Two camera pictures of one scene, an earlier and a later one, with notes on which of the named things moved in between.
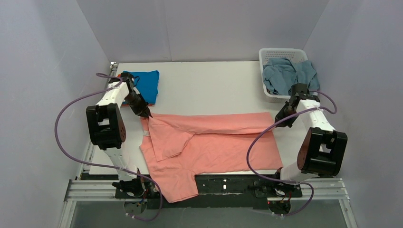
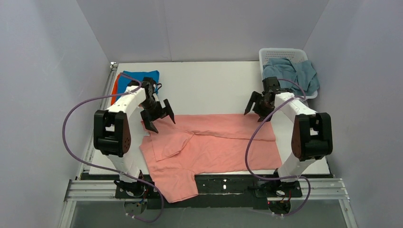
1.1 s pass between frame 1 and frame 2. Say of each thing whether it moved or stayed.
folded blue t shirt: stayed
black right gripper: moved
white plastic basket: stayed
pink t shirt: stayed
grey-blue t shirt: stayed
